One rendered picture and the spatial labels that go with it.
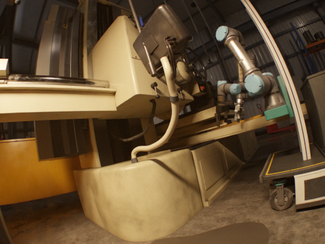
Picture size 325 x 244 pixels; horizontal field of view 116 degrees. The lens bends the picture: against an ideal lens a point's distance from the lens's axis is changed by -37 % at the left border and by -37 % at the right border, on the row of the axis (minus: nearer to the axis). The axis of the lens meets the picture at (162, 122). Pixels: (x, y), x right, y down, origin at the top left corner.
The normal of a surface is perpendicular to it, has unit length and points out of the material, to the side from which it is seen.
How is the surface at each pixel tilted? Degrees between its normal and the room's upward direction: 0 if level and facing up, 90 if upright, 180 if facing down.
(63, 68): 90
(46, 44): 90
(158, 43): 109
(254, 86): 98
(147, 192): 90
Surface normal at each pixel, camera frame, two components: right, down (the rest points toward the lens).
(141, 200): 0.17, -0.18
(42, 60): 0.71, -0.26
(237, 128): -0.67, 0.04
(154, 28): -0.71, 0.43
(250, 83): -0.86, 0.28
